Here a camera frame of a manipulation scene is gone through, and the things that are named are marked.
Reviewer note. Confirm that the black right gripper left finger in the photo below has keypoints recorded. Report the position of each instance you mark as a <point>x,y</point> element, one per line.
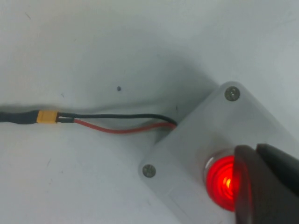
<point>261,193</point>

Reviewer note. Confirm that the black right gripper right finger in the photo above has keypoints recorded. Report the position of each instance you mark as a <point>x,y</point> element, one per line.
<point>280,163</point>

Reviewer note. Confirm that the grey button control box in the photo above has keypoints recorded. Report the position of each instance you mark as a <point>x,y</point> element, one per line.
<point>198,133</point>

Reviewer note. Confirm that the red indicator light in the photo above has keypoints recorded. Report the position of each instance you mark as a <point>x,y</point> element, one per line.
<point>218,179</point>

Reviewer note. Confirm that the small silver lid screw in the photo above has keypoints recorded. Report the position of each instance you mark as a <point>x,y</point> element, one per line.
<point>149,170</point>
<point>232,93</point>

